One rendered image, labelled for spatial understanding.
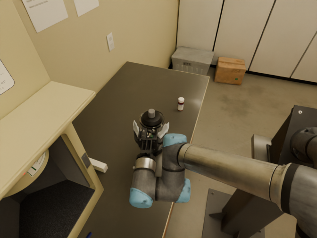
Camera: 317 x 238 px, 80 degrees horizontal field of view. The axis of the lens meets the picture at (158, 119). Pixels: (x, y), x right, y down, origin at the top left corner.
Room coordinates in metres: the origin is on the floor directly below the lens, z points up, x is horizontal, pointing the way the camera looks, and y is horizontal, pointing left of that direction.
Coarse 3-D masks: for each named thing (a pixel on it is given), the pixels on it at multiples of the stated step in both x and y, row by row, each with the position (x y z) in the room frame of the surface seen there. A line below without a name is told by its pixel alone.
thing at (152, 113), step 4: (148, 112) 0.56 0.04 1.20; (152, 112) 0.56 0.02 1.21; (156, 112) 0.59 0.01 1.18; (144, 116) 0.57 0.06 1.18; (148, 116) 0.57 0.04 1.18; (152, 116) 0.56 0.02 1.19; (156, 116) 0.57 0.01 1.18; (160, 116) 0.57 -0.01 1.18; (144, 120) 0.54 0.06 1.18; (148, 120) 0.54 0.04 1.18; (152, 120) 0.54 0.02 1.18; (156, 120) 0.54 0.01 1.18; (160, 120) 0.55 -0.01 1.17; (148, 124) 0.53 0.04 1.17; (152, 124) 0.53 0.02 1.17; (156, 124) 0.53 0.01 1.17
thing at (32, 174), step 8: (48, 152) 0.29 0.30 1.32; (40, 160) 0.25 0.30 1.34; (32, 168) 0.23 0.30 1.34; (40, 168) 0.24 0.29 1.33; (24, 176) 0.21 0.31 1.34; (32, 176) 0.22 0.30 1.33; (16, 184) 0.19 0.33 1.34; (24, 184) 0.20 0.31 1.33; (8, 192) 0.18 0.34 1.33; (16, 192) 0.18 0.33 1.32
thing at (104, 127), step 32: (128, 64) 1.41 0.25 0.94; (96, 96) 0.99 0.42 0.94; (128, 96) 0.99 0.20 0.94; (160, 96) 0.99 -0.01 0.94; (192, 96) 0.99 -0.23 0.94; (96, 128) 0.71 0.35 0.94; (128, 128) 0.71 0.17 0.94; (192, 128) 0.71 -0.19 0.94; (128, 160) 0.50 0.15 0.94; (160, 160) 0.50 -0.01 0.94; (128, 192) 0.34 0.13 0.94; (96, 224) 0.21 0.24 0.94; (128, 224) 0.21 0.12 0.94; (160, 224) 0.21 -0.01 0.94
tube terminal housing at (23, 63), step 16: (0, 0) 0.33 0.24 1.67; (0, 16) 0.32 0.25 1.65; (16, 16) 0.34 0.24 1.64; (0, 32) 0.31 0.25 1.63; (16, 32) 0.33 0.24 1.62; (0, 48) 0.30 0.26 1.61; (16, 48) 0.32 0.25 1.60; (32, 48) 0.34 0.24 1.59; (16, 64) 0.30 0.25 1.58; (32, 64) 0.33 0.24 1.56; (16, 80) 0.29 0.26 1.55; (32, 80) 0.31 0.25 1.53; (48, 80) 0.34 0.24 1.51; (0, 96) 0.25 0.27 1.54; (16, 96) 0.27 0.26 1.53; (0, 112) 0.24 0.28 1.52; (80, 144) 0.34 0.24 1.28; (80, 160) 0.35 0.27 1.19; (96, 176) 0.35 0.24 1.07; (96, 192) 0.31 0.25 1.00; (80, 224) 0.20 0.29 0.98
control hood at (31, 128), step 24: (48, 96) 0.29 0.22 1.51; (72, 96) 0.29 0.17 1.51; (0, 120) 0.23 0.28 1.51; (24, 120) 0.23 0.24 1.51; (48, 120) 0.23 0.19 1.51; (72, 120) 0.24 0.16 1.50; (0, 144) 0.18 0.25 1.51; (24, 144) 0.18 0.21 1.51; (48, 144) 0.18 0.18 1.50; (0, 168) 0.13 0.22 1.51; (24, 168) 0.14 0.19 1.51; (0, 192) 0.10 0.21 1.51
